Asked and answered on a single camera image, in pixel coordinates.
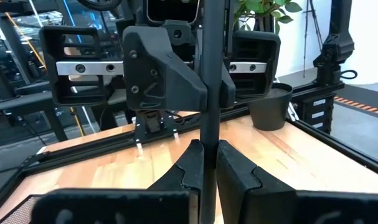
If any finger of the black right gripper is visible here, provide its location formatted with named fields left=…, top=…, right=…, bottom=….
left=220, top=72, right=237, bottom=110
left=122, top=25, right=209, bottom=112

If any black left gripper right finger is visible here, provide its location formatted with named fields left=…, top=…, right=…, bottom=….
left=216, top=139, right=378, bottom=224

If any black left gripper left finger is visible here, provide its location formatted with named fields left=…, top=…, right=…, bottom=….
left=31, top=139, right=205, bottom=224

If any dark grey marker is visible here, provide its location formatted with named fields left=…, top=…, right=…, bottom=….
left=198, top=0, right=229, bottom=224

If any green leafy plant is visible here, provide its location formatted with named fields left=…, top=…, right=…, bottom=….
left=234, top=0, right=303, bottom=35

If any black plant pot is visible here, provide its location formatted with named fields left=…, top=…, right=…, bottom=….
left=247, top=82, right=293, bottom=132

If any black tripod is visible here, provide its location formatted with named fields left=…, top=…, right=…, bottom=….
left=302, top=0, right=322, bottom=78

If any black controller box stack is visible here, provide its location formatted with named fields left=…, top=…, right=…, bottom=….
left=300, top=93, right=335, bottom=133

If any grey desk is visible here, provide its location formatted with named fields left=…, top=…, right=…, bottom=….
left=0, top=79, right=136, bottom=142

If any black aluminium table frame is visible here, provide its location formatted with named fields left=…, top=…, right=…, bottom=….
left=0, top=80, right=378, bottom=215

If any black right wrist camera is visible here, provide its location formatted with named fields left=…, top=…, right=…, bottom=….
left=144, top=0, right=202, bottom=25

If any white hanging cable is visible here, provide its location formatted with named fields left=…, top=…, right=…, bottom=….
left=28, top=0, right=97, bottom=133

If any yellow hanging cable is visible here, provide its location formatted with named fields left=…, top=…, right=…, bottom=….
left=0, top=0, right=85, bottom=138

